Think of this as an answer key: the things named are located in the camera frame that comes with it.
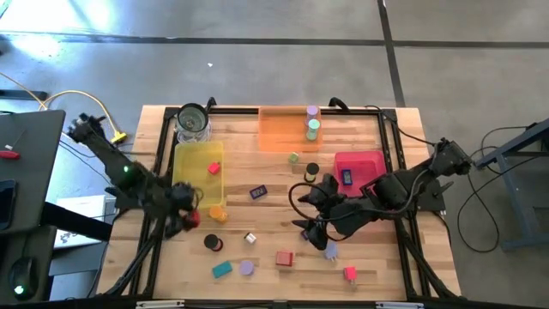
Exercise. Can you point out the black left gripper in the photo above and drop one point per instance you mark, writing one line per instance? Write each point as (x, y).
(173, 213)

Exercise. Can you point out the yellow translucent plastic bin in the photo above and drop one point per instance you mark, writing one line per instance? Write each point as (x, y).
(193, 171)

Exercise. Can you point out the red wall charger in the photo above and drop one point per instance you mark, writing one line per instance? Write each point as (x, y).
(284, 258)

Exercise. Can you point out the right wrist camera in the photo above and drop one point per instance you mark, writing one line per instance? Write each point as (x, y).
(323, 191)

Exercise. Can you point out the orange translucent plastic bin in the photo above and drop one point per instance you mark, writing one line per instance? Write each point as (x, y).
(279, 133)

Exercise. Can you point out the pink wall charger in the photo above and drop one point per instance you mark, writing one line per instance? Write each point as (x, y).
(350, 273)

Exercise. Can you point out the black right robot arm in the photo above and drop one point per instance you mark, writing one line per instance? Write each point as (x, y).
(390, 191)

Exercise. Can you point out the black desk crossbar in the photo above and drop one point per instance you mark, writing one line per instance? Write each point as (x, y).
(77, 223)

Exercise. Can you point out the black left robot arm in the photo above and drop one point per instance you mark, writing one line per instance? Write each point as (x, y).
(116, 165)

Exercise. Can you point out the clear glass jar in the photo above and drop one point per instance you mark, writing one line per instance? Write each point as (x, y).
(193, 122)

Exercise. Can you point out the black aluminium table frame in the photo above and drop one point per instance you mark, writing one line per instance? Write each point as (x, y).
(401, 244)

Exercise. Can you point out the small green charger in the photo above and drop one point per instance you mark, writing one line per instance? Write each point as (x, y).
(293, 158)

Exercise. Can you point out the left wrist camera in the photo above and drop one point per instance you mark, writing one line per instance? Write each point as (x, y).
(182, 194)

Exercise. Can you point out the white cube charger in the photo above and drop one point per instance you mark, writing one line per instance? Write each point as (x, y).
(250, 238)

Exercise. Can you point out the mint green hourglass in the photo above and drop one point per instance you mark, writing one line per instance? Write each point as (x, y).
(314, 125)

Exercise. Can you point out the pink translucent plastic bin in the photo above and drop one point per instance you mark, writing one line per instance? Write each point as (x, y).
(364, 165)

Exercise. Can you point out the red labelled charger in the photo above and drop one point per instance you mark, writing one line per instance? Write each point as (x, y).
(194, 219)

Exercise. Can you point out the red cube charger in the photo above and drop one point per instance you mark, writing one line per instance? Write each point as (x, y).
(214, 167)

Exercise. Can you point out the black-capped red hourglass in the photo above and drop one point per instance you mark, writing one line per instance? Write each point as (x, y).
(210, 241)

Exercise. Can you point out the lilac hourglass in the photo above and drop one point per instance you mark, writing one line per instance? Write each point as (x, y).
(246, 268)
(312, 111)

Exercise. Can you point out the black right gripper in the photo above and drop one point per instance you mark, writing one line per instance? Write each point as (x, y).
(343, 216)

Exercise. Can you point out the black curved bracket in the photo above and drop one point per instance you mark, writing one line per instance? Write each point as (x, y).
(210, 103)
(336, 101)

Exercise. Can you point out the periwinkle wall charger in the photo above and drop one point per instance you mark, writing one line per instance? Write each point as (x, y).
(331, 250)

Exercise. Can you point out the blue digital clock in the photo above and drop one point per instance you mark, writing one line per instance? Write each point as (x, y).
(346, 177)

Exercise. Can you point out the grey desk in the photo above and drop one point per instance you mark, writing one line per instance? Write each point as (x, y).
(38, 171)

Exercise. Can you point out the blue metal stand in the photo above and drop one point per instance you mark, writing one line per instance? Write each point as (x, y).
(512, 147)

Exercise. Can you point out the white bar light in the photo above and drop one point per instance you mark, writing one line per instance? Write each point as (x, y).
(158, 304)
(399, 305)

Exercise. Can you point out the orange hourglass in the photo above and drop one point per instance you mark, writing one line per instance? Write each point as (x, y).
(217, 212)

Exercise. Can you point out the black floor strip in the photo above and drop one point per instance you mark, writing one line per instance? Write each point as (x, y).
(21, 95)

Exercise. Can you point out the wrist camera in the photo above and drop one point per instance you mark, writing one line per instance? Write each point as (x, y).
(182, 194)
(323, 191)

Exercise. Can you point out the teal flat charger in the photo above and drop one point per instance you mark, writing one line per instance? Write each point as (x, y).
(221, 269)

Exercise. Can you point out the black phone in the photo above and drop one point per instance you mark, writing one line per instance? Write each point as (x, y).
(6, 206)

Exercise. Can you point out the black computer mouse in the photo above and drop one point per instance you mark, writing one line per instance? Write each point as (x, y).
(23, 274)

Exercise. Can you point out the black-capped yellow hourglass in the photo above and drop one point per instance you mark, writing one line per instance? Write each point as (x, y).
(312, 168)

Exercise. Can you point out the white printed box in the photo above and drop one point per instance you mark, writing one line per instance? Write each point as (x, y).
(81, 210)

